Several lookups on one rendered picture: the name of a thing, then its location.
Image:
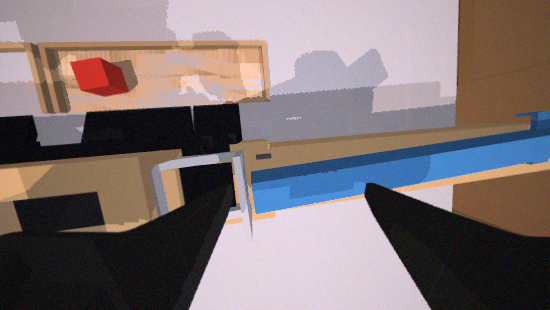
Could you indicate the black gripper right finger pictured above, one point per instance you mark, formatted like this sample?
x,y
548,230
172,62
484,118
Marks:
x,y
458,263

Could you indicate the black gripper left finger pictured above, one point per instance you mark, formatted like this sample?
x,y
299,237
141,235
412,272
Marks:
x,y
154,266

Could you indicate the red cube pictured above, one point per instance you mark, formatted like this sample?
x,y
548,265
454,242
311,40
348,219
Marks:
x,y
100,77

